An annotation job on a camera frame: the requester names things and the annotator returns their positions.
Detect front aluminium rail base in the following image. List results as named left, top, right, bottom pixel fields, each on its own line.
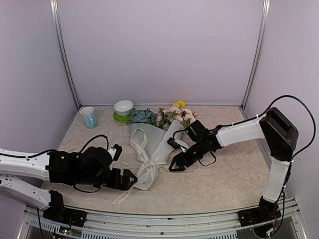
left=17, top=196, right=310, bottom=239

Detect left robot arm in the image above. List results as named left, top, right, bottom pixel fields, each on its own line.
left=0, top=144, right=138, bottom=227

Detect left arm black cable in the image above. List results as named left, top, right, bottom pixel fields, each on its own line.
left=0, top=134, right=110, bottom=159

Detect pink fake flower bunch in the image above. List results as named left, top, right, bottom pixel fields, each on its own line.
left=156, top=107, right=197, bottom=130

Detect right aluminium frame post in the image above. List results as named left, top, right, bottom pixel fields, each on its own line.
left=241, top=0, right=271, bottom=111

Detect aluminium frame post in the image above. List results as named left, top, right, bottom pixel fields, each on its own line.
left=49, top=0, right=81, bottom=111
left=241, top=0, right=271, bottom=111

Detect white ceramic bowl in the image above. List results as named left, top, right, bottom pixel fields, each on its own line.
left=114, top=100, right=134, bottom=117

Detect light blue mug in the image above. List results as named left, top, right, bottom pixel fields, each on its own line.
left=80, top=107, right=97, bottom=129

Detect cream printed ribbon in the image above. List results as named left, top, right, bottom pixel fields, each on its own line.
left=112, top=128, right=172, bottom=205

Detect left aluminium frame post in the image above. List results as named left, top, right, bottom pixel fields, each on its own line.
left=49, top=0, right=81, bottom=111

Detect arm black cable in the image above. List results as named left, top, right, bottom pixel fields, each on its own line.
left=214, top=95, right=317, bottom=160
left=0, top=134, right=110, bottom=159

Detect green plate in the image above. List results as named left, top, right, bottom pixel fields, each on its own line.
left=113, top=108, right=135, bottom=123

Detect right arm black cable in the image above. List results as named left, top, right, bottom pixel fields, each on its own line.
left=214, top=95, right=317, bottom=160

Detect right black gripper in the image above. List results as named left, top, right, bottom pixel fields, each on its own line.
left=168, top=140, right=206, bottom=172

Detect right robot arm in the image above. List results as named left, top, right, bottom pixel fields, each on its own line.
left=167, top=107, right=299, bottom=227

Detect yellow fake flower stem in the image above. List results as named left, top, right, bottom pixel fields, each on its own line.
left=172, top=100, right=187, bottom=108

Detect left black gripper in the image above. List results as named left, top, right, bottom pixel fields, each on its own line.
left=77, top=168, right=137, bottom=190

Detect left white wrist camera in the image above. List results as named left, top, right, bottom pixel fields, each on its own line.
left=108, top=144, right=123, bottom=161

